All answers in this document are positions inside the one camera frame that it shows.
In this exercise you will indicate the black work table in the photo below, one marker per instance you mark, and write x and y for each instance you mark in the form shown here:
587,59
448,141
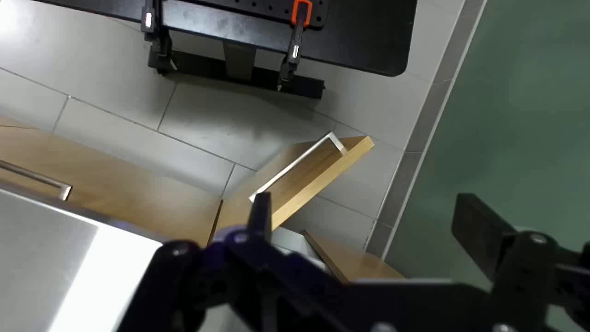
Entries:
362,37

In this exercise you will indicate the stainless steel countertop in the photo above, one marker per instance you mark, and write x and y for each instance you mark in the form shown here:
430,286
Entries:
37,264

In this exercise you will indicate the open wooden cabinet door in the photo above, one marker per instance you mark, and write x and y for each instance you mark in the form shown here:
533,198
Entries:
306,177

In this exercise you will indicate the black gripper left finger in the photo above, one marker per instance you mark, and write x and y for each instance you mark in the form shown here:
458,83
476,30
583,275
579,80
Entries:
260,214

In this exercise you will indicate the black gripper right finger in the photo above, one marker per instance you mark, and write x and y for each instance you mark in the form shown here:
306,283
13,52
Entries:
482,236

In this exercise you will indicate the black clamp with orange tip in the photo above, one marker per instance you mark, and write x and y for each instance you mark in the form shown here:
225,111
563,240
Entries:
295,43
159,37

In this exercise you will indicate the black perforated mounting board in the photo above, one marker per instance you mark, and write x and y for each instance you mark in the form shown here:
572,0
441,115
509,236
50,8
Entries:
258,10

